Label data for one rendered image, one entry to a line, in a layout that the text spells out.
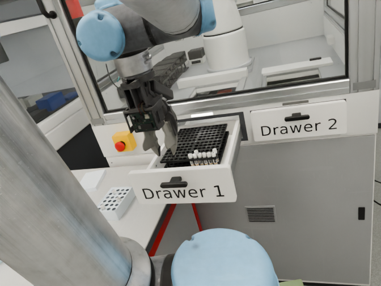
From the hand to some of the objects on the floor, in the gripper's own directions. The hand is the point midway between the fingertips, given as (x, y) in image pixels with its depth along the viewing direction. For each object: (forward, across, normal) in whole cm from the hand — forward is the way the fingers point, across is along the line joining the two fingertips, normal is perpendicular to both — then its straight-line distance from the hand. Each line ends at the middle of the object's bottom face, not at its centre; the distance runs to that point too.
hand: (165, 148), depth 74 cm
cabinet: (+101, +5, +81) cm, 130 cm away
